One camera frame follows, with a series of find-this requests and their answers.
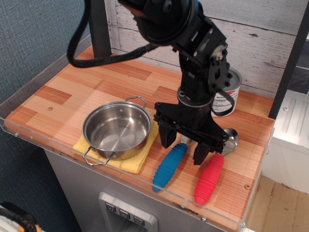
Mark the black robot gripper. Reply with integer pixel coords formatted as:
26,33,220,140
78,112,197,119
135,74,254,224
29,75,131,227
154,89,228,165

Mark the blue handled fork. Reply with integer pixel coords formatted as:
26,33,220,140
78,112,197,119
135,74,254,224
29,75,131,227
153,136,193,192

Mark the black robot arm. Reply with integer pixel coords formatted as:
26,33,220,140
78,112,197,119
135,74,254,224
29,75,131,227
121,0,232,165

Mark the stainless steel pot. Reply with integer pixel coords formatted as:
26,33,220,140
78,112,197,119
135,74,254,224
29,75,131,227
82,96,152,166

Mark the toy food can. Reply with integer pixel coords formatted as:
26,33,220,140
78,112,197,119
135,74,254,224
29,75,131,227
211,68,242,117

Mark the yellow folded cloth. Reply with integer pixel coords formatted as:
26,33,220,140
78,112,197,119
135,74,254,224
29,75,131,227
73,116,158,174

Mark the silver dispenser button panel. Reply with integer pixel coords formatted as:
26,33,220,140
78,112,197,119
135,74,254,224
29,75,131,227
98,191,158,232

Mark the grey toy kitchen cabinet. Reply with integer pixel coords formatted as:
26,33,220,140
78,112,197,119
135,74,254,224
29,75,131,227
45,150,220,232

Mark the white side cabinet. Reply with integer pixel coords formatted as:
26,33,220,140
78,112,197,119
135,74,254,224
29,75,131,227
261,90,309,193

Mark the orange object at corner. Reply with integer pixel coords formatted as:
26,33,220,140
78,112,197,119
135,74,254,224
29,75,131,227
35,224,44,232

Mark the red handled spoon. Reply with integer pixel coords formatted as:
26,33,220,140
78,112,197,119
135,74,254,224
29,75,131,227
194,128,239,205

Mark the black braided cable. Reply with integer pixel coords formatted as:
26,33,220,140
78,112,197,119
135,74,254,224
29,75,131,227
66,0,159,69

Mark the dark grey right post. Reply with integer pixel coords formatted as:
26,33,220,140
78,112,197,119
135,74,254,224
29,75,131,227
268,0,309,119

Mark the clear acrylic guard rail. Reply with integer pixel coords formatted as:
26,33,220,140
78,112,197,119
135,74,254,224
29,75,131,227
0,63,274,232

